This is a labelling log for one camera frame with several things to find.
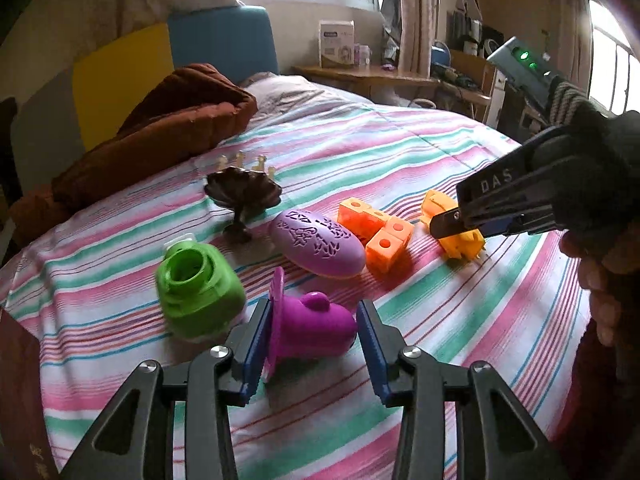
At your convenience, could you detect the yellow-orange plastic toy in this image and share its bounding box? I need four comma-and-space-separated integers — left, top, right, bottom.
419, 190, 488, 265

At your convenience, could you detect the group of cream pegs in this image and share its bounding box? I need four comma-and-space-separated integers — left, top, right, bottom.
216, 150, 278, 177

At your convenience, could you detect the brown quilted cushion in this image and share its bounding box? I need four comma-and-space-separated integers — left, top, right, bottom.
10, 62, 258, 233

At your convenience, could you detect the person's red clothing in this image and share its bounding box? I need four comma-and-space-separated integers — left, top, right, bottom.
550, 320, 640, 480

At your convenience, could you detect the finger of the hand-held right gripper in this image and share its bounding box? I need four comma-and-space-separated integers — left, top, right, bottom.
475, 215, 526, 238
430, 208, 473, 239

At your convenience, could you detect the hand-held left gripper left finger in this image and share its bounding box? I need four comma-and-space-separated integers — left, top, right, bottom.
59, 297, 273, 480

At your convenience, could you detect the oval patterned plastic case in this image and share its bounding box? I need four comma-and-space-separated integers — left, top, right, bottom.
267, 208, 367, 279

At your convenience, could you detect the green toy camera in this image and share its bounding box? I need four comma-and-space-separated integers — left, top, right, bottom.
155, 234, 247, 340

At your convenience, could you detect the magenta toy hat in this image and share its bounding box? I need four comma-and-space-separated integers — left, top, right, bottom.
262, 266, 358, 383

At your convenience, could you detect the brown pedestal dish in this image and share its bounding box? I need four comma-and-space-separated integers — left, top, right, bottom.
204, 167, 283, 243

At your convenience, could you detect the blue round container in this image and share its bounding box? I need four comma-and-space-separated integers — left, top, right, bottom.
431, 40, 453, 68

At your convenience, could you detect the pale pink pillow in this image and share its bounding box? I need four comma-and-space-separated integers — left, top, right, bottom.
240, 72, 371, 116

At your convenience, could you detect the orange cube block toy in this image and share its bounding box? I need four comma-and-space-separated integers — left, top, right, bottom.
336, 198, 416, 275

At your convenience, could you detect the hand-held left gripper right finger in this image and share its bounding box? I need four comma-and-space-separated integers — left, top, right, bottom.
356, 299, 571, 480

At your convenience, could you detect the white cardboard box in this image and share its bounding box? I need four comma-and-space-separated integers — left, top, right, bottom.
318, 20, 356, 68

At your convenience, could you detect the wooden desk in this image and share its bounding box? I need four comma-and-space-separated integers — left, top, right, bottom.
292, 62, 493, 121

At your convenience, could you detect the plain curtain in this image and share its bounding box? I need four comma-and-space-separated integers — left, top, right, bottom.
397, 0, 441, 81

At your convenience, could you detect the grey yellow blue headboard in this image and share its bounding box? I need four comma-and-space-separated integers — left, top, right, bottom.
10, 5, 280, 181

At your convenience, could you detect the person's right hand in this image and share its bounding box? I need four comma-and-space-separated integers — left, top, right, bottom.
559, 230, 626, 348

